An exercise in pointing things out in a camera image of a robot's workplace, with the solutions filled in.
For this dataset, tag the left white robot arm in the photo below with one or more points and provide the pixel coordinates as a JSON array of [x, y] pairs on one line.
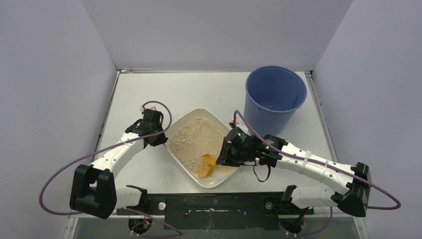
[[93, 189]]

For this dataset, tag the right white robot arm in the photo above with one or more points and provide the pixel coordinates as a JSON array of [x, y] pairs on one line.
[[343, 186]]

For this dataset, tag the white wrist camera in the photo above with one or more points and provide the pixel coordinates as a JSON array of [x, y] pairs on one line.
[[240, 125], [144, 109]]

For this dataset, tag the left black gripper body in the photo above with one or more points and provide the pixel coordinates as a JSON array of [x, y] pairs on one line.
[[158, 139]]

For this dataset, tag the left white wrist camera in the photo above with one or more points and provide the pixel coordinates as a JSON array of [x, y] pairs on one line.
[[144, 109]]

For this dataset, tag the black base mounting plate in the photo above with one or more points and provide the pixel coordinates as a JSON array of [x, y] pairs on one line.
[[223, 211]]

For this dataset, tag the aluminium table frame rail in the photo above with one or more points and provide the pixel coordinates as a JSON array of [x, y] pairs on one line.
[[324, 132]]

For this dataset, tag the beige cat litter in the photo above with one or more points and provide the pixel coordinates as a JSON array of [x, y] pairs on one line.
[[194, 140]]

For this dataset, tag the white litter box tray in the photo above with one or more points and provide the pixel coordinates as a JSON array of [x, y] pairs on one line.
[[220, 173]]

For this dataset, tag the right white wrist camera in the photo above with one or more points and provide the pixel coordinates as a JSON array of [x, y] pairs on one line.
[[240, 125]]

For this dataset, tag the blue plastic bucket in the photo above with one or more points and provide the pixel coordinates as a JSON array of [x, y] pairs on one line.
[[273, 94]]

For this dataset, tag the yellow litter scoop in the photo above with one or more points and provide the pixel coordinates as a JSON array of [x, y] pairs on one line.
[[207, 166]]

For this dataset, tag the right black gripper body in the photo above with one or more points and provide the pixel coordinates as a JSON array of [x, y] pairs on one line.
[[225, 153]]

